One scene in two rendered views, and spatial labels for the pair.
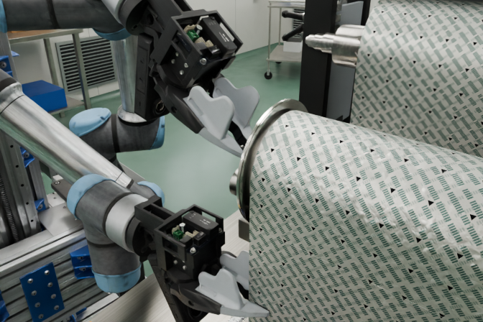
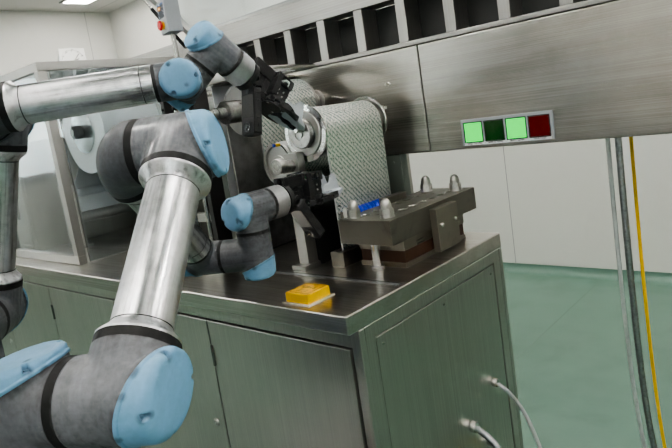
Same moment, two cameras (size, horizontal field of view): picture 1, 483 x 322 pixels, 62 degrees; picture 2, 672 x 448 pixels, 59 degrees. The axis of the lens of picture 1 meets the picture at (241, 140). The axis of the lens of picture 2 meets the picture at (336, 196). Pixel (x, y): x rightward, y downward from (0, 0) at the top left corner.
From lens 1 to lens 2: 1.52 m
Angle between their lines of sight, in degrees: 82
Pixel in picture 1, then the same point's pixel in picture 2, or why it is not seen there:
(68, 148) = not seen: hidden behind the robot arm
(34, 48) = not seen: outside the picture
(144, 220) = (290, 183)
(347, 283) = (356, 147)
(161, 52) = (277, 87)
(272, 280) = (339, 169)
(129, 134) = (12, 303)
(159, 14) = (264, 73)
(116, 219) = (280, 192)
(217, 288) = (331, 187)
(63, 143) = not seen: hidden behind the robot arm
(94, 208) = (264, 198)
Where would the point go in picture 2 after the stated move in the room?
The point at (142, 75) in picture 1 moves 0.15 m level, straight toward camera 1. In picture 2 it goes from (258, 107) to (322, 98)
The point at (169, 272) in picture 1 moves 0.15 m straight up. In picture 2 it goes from (315, 195) to (306, 133)
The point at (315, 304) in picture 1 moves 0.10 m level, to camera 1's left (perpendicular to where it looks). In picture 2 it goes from (352, 165) to (350, 170)
